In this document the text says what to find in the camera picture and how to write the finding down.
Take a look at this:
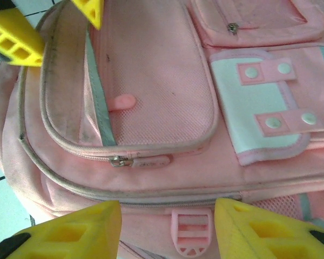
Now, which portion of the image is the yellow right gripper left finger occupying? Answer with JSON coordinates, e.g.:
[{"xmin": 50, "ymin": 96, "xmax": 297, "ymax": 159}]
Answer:
[{"xmin": 0, "ymin": 200, "xmax": 123, "ymax": 259}]

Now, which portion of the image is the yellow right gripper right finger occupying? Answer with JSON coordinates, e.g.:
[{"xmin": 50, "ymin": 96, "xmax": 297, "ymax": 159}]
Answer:
[{"xmin": 213, "ymin": 197, "xmax": 324, "ymax": 259}]

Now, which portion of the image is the pink student backpack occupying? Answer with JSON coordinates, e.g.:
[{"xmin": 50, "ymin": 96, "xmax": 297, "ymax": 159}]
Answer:
[{"xmin": 0, "ymin": 0, "xmax": 324, "ymax": 259}]

